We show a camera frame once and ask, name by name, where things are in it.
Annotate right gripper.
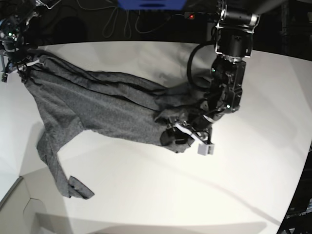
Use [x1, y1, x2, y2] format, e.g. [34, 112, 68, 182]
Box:
[0, 42, 43, 82]

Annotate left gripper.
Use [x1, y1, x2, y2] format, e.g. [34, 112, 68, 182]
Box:
[160, 115, 215, 156]

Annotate grey t-shirt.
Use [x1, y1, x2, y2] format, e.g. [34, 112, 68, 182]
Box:
[23, 51, 191, 199]

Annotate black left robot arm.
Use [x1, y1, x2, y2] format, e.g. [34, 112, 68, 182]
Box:
[158, 0, 281, 156]

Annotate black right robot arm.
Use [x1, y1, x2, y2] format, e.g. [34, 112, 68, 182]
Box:
[0, 0, 59, 82]

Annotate black power strip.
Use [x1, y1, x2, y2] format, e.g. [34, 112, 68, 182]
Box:
[183, 11, 219, 22]

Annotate blue box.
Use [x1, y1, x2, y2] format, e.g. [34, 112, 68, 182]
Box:
[117, 0, 186, 10]

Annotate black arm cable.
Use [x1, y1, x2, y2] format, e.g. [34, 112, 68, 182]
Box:
[187, 40, 217, 91]

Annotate grey cables behind table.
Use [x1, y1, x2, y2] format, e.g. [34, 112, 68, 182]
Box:
[102, 4, 171, 39]

